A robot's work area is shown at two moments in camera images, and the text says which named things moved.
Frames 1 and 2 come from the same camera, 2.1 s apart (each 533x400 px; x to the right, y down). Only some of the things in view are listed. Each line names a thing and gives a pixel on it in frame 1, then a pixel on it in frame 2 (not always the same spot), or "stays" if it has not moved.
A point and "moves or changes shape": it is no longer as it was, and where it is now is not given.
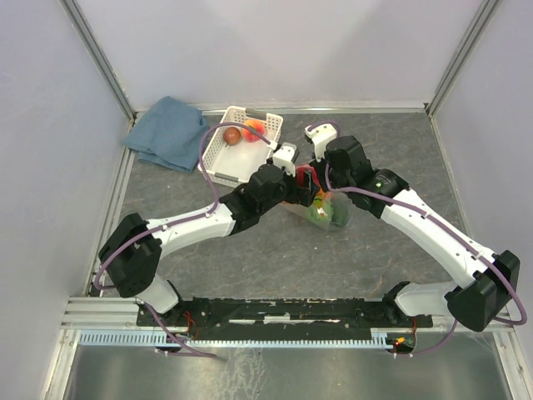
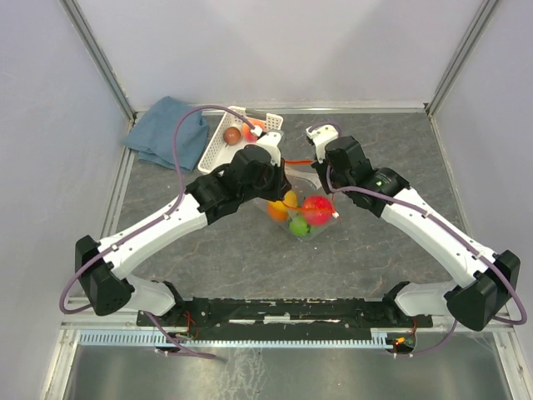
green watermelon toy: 323,212 to 298,226
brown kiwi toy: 231,135 stays
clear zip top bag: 329,211 moves or changes shape
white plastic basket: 233,151 stays
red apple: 301,175 to 318,210
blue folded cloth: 168,133 stays
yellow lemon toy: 318,201 moves or changes shape
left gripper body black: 295,194 to 270,187
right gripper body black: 336,181 stays
